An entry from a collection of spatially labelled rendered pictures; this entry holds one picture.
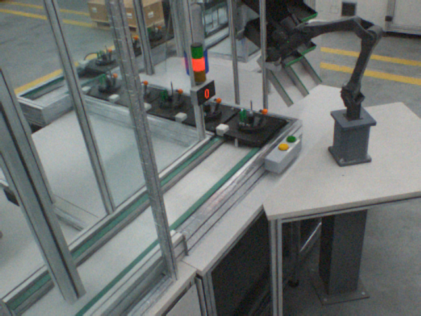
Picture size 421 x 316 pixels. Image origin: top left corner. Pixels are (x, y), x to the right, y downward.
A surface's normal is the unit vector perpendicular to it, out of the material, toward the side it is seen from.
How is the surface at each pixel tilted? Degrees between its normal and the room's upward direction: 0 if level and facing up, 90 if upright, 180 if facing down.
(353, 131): 90
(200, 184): 0
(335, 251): 90
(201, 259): 0
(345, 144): 90
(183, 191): 0
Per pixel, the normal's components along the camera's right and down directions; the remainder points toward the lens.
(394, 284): -0.11, -0.83
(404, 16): -0.61, 0.49
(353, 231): 0.12, 0.54
